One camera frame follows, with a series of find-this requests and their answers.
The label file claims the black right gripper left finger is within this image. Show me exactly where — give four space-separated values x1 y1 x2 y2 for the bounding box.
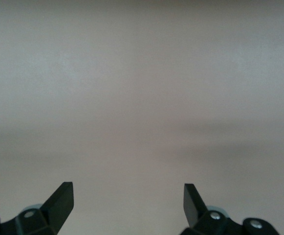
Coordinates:
0 181 74 235

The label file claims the brown table cover sheet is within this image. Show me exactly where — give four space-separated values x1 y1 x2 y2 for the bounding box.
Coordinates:
0 0 284 235

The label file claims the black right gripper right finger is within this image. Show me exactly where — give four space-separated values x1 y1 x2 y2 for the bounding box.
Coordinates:
179 183 280 235

